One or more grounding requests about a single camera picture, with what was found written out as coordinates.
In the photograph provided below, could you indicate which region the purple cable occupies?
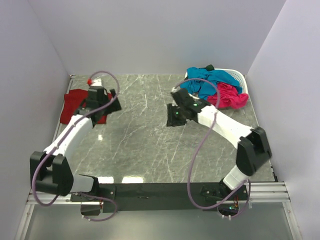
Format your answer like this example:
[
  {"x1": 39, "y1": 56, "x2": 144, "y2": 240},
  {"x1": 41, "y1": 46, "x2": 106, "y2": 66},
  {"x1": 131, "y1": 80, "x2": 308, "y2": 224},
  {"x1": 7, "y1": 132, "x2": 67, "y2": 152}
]
[
  {"x1": 31, "y1": 70, "x2": 120, "y2": 223},
  {"x1": 173, "y1": 77, "x2": 251, "y2": 220}
]

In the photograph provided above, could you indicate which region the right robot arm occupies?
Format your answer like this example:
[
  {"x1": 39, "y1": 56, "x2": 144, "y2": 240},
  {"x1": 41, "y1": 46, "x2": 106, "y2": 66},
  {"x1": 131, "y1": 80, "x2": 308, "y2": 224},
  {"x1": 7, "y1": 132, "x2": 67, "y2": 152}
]
[{"x1": 167, "y1": 88, "x2": 272, "y2": 200}]

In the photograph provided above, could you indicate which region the dark green garment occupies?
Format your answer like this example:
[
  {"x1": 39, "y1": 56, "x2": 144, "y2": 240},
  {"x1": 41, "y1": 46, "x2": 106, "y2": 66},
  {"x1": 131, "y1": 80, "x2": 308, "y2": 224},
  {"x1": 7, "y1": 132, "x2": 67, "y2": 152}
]
[{"x1": 205, "y1": 64, "x2": 215, "y2": 72}]

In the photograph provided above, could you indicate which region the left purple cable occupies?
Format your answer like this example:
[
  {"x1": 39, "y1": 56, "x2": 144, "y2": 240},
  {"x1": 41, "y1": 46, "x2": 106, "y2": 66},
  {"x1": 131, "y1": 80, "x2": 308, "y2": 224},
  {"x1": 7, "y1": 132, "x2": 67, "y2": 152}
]
[{"x1": 31, "y1": 70, "x2": 120, "y2": 223}]

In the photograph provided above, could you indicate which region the white laundry basket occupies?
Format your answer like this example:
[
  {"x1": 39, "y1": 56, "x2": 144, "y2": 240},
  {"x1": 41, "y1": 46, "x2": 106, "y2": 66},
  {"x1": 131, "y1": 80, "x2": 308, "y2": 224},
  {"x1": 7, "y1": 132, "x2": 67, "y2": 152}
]
[{"x1": 184, "y1": 67, "x2": 249, "y2": 100}]

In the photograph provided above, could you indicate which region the red t-shirt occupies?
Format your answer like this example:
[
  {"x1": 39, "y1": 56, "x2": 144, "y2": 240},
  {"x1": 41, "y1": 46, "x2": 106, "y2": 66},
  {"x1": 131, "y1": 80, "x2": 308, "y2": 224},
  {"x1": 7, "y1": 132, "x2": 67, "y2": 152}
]
[{"x1": 59, "y1": 88, "x2": 113, "y2": 125}]

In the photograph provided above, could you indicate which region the blue t-shirt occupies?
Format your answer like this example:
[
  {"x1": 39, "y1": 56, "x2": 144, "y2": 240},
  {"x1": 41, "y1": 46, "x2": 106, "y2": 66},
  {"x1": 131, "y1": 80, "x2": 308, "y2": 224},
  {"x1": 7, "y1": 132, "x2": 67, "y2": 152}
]
[{"x1": 179, "y1": 66, "x2": 243, "y2": 101}]

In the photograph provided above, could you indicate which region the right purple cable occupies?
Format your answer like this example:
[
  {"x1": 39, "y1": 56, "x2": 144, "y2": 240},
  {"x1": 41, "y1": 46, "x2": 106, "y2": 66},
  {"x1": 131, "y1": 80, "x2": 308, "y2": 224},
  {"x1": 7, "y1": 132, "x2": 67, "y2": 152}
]
[{"x1": 173, "y1": 77, "x2": 251, "y2": 220}]

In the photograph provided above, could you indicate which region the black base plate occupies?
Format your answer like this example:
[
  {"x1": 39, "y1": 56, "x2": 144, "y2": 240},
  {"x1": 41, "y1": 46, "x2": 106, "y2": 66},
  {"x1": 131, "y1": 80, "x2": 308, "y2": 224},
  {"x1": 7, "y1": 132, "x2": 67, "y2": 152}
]
[{"x1": 69, "y1": 182, "x2": 250, "y2": 215}]

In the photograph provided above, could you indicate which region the pink t-shirt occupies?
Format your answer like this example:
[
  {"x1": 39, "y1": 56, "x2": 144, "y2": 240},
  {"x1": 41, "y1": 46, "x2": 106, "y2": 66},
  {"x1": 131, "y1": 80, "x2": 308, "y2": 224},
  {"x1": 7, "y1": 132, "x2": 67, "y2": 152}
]
[{"x1": 217, "y1": 82, "x2": 249, "y2": 109}]

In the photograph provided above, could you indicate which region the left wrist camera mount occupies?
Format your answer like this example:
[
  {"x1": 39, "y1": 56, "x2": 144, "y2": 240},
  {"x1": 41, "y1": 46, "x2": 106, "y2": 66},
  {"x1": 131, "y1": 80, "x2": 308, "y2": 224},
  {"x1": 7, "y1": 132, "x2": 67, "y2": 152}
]
[{"x1": 87, "y1": 78, "x2": 103, "y2": 88}]

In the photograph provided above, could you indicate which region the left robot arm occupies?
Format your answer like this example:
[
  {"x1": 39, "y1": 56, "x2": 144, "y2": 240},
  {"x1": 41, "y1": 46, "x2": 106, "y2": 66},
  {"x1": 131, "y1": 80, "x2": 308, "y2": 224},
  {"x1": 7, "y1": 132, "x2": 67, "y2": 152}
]
[{"x1": 29, "y1": 86, "x2": 122, "y2": 201}]

